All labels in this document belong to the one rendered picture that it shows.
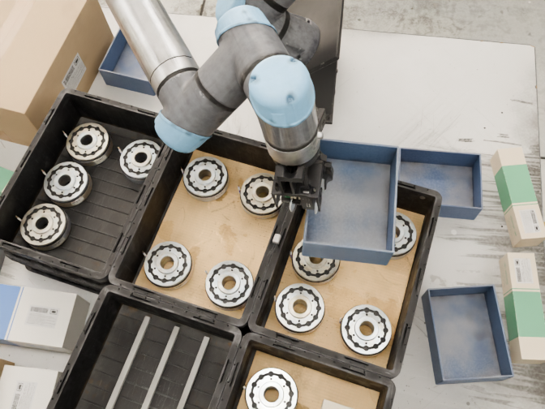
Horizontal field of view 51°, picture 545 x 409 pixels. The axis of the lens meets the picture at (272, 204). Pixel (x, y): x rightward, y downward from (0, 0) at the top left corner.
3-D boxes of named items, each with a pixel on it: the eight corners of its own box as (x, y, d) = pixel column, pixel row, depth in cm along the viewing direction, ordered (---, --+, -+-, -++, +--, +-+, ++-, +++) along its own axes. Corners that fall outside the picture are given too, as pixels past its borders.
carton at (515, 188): (489, 160, 147) (497, 148, 142) (512, 158, 147) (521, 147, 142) (512, 247, 137) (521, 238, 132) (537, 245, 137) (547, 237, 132)
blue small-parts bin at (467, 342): (503, 381, 125) (514, 376, 119) (435, 385, 126) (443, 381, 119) (484, 291, 133) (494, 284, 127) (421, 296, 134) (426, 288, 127)
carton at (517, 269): (539, 363, 126) (551, 359, 121) (512, 363, 127) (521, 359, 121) (524, 260, 136) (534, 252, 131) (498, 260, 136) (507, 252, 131)
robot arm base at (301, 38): (283, 32, 147) (255, 10, 141) (326, 15, 136) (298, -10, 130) (269, 83, 143) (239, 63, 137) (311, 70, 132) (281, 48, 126)
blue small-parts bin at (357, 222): (312, 156, 108) (315, 137, 101) (392, 164, 107) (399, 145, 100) (301, 256, 100) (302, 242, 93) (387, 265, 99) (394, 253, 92)
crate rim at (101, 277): (66, 92, 136) (62, 86, 133) (182, 124, 131) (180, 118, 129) (-19, 242, 121) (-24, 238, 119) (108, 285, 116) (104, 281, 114)
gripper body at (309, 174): (274, 208, 90) (261, 174, 79) (283, 161, 93) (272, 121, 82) (323, 213, 88) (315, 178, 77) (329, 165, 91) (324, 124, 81)
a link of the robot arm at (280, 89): (292, 36, 68) (323, 88, 65) (302, 90, 78) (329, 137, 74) (233, 64, 68) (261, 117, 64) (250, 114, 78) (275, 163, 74)
